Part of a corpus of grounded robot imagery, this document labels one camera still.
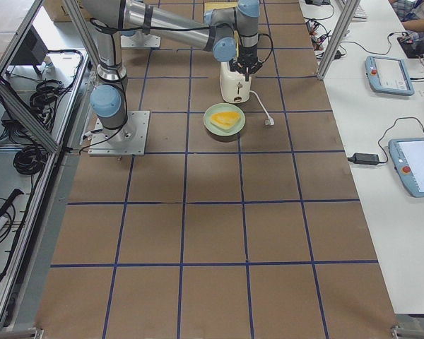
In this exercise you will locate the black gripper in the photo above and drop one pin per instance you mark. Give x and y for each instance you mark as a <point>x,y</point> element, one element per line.
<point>247,56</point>

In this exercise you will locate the white toaster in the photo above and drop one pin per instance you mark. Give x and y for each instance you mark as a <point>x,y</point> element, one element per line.
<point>233,85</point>

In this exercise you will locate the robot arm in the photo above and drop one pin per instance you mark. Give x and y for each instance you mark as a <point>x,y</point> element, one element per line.
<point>138,37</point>
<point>175,85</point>

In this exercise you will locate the light green plate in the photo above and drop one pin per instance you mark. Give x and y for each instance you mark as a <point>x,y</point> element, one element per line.
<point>223,107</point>

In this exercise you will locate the triangular toast on plate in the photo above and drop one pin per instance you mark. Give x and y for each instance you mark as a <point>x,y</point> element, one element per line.
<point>225,120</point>

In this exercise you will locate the wooden shelf board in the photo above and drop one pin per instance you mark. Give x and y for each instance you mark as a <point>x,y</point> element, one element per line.
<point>213,5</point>

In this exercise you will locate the blue teach pendant far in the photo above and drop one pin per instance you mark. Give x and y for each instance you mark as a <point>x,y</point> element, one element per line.
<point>388,75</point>

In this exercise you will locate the blue teach pendant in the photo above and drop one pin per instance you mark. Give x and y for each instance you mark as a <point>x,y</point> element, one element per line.
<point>388,75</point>
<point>408,157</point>

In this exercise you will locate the black power adapter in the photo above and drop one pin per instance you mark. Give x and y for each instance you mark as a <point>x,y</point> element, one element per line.
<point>364,159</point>

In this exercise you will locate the person at desk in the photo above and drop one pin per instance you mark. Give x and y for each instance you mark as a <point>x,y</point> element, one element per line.
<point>411,15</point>

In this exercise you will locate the blue teach pendant near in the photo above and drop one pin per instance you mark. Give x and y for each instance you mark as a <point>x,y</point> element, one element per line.
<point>408,157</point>

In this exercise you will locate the cardboard box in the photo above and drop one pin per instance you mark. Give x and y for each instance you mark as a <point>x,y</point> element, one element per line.
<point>56,11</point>

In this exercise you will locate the circuit boards with wires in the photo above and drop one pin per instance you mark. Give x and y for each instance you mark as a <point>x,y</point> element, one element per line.
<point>319,35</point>

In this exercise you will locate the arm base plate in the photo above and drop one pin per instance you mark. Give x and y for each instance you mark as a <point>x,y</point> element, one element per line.
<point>153,43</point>
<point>131,140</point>

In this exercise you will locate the aluminium frame post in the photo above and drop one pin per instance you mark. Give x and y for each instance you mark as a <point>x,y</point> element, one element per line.
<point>338,33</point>

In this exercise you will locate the aluminium frame left side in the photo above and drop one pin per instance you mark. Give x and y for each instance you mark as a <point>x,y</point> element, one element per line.
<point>24,261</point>

